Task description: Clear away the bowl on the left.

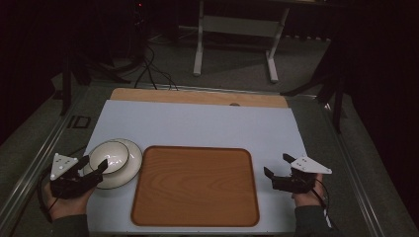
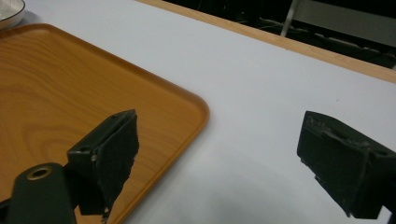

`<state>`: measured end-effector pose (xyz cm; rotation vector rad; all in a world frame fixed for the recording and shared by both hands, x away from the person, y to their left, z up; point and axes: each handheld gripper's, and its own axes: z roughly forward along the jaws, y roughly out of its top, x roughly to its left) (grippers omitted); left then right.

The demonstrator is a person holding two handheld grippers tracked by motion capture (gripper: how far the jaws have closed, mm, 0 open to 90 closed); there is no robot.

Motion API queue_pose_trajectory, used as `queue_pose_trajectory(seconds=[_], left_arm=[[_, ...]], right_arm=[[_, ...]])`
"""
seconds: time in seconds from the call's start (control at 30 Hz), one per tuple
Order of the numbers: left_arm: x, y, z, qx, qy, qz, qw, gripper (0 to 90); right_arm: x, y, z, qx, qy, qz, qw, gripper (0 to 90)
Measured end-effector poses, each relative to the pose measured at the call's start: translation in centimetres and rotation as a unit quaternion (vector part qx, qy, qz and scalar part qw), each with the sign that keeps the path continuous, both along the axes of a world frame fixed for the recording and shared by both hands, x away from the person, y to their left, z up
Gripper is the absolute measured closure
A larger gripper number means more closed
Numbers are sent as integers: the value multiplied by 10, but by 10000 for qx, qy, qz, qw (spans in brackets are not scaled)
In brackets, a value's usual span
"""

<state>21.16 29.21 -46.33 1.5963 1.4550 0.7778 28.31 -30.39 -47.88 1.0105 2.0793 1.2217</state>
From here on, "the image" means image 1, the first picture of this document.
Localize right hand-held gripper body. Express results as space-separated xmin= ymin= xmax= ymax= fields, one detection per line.
xmin=272 ymin=155 xmax=333 ymax=195

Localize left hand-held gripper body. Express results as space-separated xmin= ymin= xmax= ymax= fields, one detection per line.
xmin=48 ymin=152 xmax=104 ymax=200

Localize white bowl with dark rim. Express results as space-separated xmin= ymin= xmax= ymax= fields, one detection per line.
xmin=88 ymin=140 xmax=130 ymax=176

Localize person's left hand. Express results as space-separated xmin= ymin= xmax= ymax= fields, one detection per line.
xmin=43 ymin=182 xmax=96 ymax=221

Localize person's right hand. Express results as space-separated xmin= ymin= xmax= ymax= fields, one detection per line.
xmin=291 ymin=173 xmax=326 ymax=208

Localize white plate with dark rim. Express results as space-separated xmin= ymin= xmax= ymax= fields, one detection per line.
xmin=82 ymin=137 xmax=143 ymax=191

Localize black square floor socket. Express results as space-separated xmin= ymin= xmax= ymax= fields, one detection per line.
xmin=66 ymin=115 xmax=92 ymax=130

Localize brown wooden tray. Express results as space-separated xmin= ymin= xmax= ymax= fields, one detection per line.
xmin=129 ymin=145 xmax=261 ymax=228

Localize black tripod legs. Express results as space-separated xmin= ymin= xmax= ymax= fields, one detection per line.
xmin=280 ymin=39 xmax=352 ymax=134

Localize white table mat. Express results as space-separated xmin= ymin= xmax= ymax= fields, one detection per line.
xmin=86 ymin=99 xmax=309 ymax=235

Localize black stand legs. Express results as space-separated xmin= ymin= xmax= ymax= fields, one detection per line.
xmin=58 ymin=48 xmax=139 ymax=117

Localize white metal stand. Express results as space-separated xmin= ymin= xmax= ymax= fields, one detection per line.
xmin=193 ymin=0 xmax=292 ymax=84

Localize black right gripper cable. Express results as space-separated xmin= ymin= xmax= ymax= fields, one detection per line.
xmin=309 ymin=179 xmax=334 ymax=231

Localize metal floor rail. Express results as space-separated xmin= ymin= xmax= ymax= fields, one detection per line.
xmin=318 ymin=97 xmax=386 ymax=237
xmin=0 ymin=86 xmax=89 ymax=228

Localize black floor cables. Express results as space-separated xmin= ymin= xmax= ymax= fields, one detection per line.
xmin=132 ymin=39 xmax=180 ymax=92

